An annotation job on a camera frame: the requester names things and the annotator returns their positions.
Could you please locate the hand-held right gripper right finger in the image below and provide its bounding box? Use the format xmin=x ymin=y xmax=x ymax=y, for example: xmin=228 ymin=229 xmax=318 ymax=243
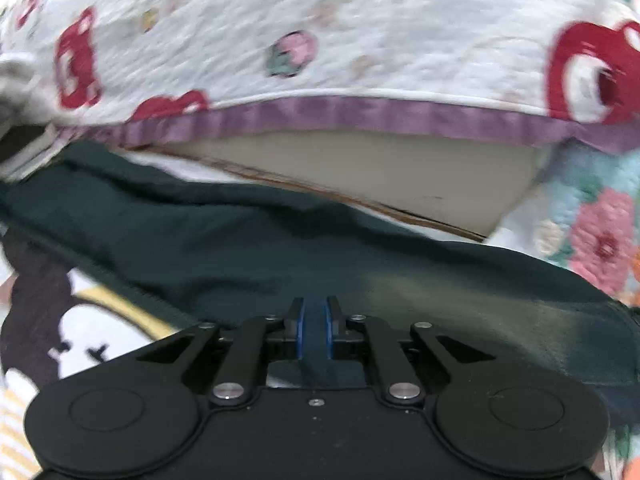
xmin=325 ymin=294 xmax=496 ymax=406

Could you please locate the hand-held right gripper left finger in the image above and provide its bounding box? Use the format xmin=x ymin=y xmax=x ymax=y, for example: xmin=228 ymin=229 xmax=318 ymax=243
xmin=137 ymin=296 xmax=306 ymax=407

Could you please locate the dark green garment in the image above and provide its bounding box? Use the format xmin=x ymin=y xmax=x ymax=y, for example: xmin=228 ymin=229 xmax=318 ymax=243
xmin=0 ymin=140 xmax=640 ymax=411

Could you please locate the checkered printed floor mat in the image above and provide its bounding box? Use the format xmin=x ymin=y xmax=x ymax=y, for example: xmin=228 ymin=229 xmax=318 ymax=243
xmin=0 ymin=147 xmax=486 ymax=480

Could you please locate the floral quilt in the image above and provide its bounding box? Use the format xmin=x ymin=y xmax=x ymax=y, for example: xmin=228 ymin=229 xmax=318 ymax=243
xmin=500 ymin=0 xmax=640 ymax=480

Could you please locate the bear print quilt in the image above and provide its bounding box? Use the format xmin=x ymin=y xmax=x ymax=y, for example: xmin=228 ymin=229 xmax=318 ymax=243
xmin=0 ymin=0 xmax=640 ymax=157

